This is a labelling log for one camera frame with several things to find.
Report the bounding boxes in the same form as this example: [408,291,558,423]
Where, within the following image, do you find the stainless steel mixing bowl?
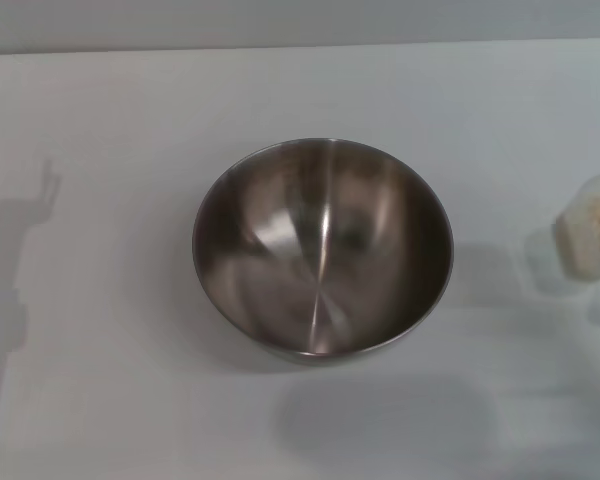
[191,137,455,367]

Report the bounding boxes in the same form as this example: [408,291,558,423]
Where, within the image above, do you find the clear plastic measuring cup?
[551,171,600,279]

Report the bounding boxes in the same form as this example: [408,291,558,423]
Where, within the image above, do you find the white rice grains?
[561,196,600,274]

